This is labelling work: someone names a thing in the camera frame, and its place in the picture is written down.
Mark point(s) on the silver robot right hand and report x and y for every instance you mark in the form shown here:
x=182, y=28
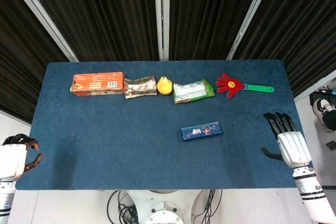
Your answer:
x=294, y=148

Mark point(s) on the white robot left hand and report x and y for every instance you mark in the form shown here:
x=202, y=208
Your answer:
x=11, y=161

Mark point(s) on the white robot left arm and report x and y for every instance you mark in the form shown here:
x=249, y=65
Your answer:
x=5, y=200

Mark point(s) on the white grey robot base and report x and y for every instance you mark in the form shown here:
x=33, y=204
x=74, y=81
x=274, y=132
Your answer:
x=164, y=208

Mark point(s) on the orange cardboard snack box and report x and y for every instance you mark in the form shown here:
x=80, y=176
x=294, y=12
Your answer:
x=97, y=83

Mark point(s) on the small black floor object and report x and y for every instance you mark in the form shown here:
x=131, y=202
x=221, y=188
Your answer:
x=331, y=145

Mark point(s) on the person's black trouser leg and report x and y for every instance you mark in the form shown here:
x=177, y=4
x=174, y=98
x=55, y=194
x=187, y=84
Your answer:
x=331, y=120

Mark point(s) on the white black sneaker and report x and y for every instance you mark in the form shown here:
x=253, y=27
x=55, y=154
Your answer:
x=321, y=106

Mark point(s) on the red hand clapper toy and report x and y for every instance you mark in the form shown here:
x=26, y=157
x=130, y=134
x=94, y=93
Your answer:
x=232, y=86

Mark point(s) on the black ribbed partition panel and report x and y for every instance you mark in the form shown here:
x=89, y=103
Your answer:
x=207, y=16
x=21, y=64
x=105, y=16
x=302, y=24

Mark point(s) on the green white snack bag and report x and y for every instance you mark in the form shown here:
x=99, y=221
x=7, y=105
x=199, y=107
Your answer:
x=193, y=91

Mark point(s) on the yellow pear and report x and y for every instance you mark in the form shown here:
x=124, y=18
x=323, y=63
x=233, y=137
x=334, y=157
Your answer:
x=164, y=87

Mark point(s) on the brown white snack packet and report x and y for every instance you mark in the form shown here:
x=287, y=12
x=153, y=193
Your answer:
x=140, y=87

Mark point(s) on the white partition post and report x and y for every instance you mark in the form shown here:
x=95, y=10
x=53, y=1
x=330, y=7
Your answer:
x=39, y=11
x=250, y=11
x=157, y=11

